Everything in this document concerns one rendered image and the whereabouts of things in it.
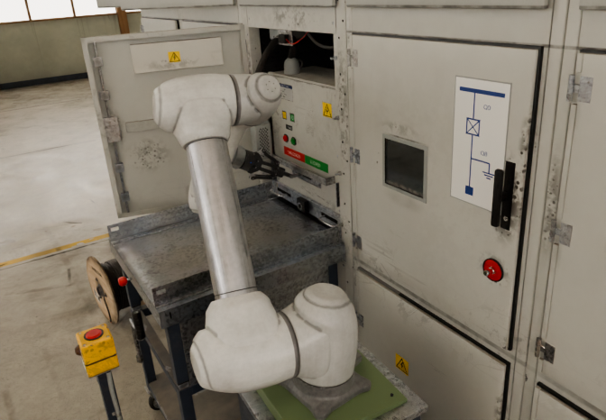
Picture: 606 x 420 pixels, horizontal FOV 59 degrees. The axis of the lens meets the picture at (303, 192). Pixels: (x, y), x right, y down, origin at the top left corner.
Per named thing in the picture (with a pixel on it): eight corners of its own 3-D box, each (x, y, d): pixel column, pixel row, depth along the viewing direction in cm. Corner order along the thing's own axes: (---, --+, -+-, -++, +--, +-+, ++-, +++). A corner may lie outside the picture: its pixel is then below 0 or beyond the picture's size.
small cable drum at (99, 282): (157, 319, 300) (144, 257, 285) (120, 337, 287) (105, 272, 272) (127, 293, 329) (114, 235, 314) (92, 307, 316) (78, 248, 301)
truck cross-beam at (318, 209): (345, 234, 193) (344, 219, 190) (272, 192, 236) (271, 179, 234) (356, 230, 195) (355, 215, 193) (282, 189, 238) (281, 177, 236)
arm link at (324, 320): (368, 377, 129) (374, 300, 121) (299, 398, 122) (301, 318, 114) (336, 339, 143) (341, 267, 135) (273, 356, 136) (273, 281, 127)
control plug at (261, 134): (258, 161, 217) (253, 119, 211) (252, 159, 221) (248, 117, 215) (274, 157, 221) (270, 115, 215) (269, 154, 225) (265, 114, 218)
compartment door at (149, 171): (118, 213, 231) (81, 36, 203) (260, 189, 246) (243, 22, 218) (117, 219, 225) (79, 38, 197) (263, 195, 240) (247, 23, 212)
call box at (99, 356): (88, 379, 138) (80, 348, 134) (82, 363, 145) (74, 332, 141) (120, 367, 142) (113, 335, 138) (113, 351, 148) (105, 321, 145)
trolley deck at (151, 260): (161, 329, 158) (159, 312, 156) (111, 251, 208) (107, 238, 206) (345, 260, 191) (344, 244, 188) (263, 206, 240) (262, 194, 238)
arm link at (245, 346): (306, 381, 116) (207, 410, 108) (282, 377, 131) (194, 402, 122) (236, 60, 130) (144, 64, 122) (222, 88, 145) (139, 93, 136)
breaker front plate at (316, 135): (341, 220, 193) (335, 89, 176) (275, 184, 232) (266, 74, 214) (344, 219, 194) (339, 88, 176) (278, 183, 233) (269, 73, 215)
